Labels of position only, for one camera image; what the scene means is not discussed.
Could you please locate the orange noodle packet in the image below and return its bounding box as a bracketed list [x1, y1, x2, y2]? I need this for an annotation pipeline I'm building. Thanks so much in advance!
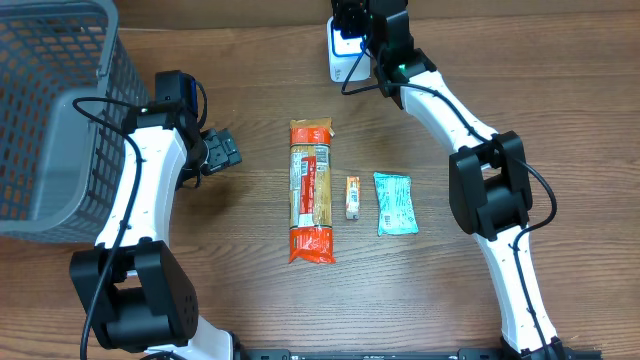
[289, 117, 335, 264]

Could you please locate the small orange white box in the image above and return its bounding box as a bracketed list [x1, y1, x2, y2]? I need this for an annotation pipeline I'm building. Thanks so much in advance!
[345, 176, 360, 220]

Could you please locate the teal wet wipes pack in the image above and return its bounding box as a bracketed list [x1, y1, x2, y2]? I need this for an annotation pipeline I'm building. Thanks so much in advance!
[373, 172, 419, 236]

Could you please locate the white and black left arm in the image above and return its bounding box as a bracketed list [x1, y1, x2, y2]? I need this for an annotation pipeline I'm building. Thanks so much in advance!
[70, 70, 245, 360]

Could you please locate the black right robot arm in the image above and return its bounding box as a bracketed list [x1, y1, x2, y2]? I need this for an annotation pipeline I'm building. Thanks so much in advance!
[331, 0, 573, 359]

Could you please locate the white barcode scanner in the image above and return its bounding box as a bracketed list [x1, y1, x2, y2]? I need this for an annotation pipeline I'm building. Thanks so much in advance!
[326, 17, 371, 83]

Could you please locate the grey plastic mesh basket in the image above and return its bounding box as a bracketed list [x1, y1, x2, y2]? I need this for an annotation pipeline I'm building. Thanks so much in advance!
[1, 0, 150, 243]

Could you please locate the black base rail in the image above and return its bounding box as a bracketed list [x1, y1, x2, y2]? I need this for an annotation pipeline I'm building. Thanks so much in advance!
[239, 347, 604, 360]

